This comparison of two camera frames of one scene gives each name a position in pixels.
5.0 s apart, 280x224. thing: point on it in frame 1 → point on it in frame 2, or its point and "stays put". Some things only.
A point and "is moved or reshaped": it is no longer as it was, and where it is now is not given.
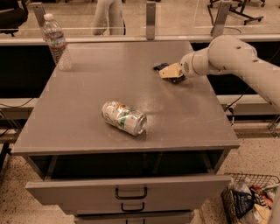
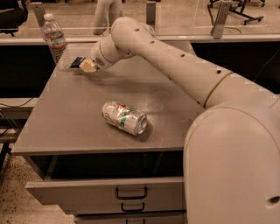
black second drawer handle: x=133 y=210 stays put
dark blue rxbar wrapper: x=157 y=66 is moved or reshaped
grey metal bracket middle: x=150 y=20 stays put
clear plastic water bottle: x=58 y=46 stays put
